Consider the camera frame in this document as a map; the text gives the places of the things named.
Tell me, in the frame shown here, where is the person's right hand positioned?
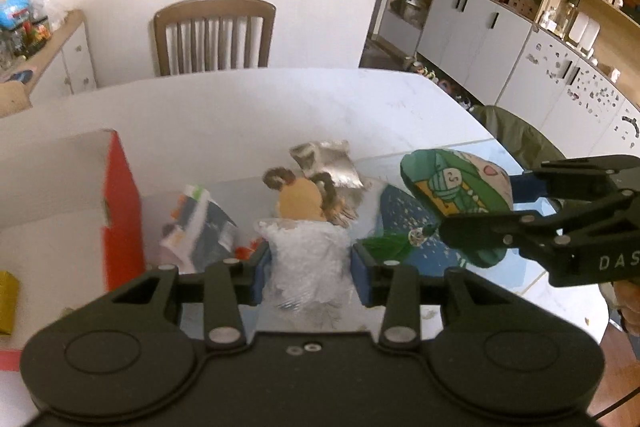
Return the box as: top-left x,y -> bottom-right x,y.
614,281 -> 640,336

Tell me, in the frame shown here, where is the white wooden wall cabinet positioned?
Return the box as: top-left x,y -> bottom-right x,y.
370,0 -> 639,156

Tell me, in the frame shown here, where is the white red cardboard box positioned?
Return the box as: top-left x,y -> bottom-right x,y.
1,130 -> 145,350

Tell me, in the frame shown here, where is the silver foil snack packet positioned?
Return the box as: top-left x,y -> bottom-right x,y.
290,140 -> 367,228

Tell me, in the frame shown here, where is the olive green chair cushion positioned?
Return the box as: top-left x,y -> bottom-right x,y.
470,105 -> 565,170

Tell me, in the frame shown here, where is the yellow small box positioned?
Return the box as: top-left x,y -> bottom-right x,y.
0,271 -> 20,335

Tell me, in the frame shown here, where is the white plastic bubble wrap bag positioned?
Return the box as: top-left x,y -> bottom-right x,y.
256,219 -> 352,311

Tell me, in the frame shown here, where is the white sideboard wooden top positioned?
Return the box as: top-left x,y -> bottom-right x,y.
1,10 -> 98,117

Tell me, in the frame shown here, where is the white orange grey plastic package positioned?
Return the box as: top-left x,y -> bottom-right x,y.
157,185 -> 239,274

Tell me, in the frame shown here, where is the green cartoon fabric pouch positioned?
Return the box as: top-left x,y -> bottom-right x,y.
399,147 -> 514,269

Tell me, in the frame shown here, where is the orange plush doll brown hair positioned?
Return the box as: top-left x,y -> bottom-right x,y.
262,167 -> 345,223

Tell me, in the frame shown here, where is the brown wooden chair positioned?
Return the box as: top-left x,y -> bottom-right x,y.
152,0 -> 277,76

